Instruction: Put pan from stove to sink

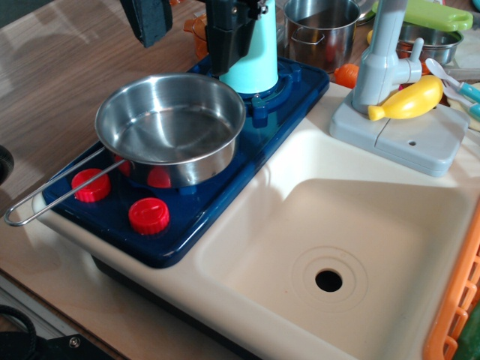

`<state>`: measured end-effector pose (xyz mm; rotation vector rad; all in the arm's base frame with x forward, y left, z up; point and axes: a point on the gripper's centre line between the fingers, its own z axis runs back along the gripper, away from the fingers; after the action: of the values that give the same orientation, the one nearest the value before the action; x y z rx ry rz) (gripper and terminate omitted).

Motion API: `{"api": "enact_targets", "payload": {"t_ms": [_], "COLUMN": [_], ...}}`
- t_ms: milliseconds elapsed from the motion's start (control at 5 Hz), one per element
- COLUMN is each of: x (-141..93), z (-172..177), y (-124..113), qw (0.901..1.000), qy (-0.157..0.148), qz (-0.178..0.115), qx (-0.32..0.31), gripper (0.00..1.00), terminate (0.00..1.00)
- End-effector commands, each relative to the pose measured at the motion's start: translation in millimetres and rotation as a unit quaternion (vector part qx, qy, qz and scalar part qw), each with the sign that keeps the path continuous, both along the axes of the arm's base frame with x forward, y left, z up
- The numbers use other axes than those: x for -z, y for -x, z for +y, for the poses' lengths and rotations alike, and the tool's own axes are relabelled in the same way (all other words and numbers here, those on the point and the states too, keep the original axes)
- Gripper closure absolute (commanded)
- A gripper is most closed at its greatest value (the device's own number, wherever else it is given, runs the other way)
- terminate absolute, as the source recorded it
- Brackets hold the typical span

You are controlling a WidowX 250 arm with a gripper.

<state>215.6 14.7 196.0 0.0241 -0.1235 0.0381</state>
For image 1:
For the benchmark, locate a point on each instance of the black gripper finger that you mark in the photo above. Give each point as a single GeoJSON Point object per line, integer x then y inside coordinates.
{"type": "Point", "coordinates": [229, 31]}
{"type": "Point", "coordinates": [150, 20]}

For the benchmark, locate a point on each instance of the blue toy stove top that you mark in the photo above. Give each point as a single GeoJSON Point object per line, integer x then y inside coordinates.
{"type": "Point", "coordinates": [271, 117]}

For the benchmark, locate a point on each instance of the silver steel pan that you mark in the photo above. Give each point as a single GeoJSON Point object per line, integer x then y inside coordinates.
{"type": "Point", "coordinates": [172, 130]}

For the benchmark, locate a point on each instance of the red stove knob left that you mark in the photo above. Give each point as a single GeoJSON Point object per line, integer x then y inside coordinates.
{"type": "Point", "coordinates": [95, 191]}

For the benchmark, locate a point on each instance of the red stove knob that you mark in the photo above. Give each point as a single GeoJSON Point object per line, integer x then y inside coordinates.
{"type": "Point", "coordinates": [149, 216]}
{"type": "Point", "coordinates": [95, 191]}

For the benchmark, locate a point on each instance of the red stove knob right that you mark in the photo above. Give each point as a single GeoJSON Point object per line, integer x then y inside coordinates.
{"type": "Point", "coordinates": [149, 216]}

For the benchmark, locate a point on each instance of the cream toy sink unit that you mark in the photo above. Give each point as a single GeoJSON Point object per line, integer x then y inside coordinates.
{"type": "Point", "coordinates": [329, 253]}

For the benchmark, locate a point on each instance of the orange plastic cup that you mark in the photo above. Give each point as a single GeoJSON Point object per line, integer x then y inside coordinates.
{"type": "Point", "coordinates": [197, 27]}

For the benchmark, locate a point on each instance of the teal plastic cup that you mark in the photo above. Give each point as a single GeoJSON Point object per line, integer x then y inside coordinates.
{"type": "Point", "coordinates": [258, 71]}

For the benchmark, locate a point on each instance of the orange toy carrot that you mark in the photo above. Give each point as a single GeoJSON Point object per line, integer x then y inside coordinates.
{"type": "Point", "coordinates": [347, 75]}

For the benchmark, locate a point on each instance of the black round object left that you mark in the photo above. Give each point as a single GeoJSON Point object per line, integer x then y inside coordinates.
{"type": "Point", "coordinates": [6, 163]}

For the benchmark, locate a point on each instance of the yellow toy banana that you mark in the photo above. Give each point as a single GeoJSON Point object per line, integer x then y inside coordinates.
{"type": "Point", "coordinates": [410, 102]}

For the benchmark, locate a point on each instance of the green plastic cutting board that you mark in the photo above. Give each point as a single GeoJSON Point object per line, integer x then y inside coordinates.
{"type": "Point", "coordinates": [437, 16]}

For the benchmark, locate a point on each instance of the white teal toy spoon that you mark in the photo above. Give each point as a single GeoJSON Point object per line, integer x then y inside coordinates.
{"type": "Point", "coordinates": [460, 87]}

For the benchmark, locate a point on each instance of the steel bowl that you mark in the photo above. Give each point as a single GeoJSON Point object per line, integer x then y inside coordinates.
{"type": "Point", "coordinates": [438, 45]}

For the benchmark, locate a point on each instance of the grey toy faucet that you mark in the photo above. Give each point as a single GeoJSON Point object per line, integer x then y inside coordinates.
{"type": "Point", "coordinates": [427, 143]}

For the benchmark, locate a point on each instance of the orange dish rack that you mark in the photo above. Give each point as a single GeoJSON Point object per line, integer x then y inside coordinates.
{"type": "Point", "coordinates": [460, 298]}

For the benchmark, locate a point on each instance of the steel pot with handles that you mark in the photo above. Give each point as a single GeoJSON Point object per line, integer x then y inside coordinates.
{"type": "Point", "coordinates": [320, 33]}

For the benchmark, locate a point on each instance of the black bracket with screw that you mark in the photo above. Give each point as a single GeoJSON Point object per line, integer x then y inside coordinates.
{"type": "Point", "coordinates": [69, 347]}

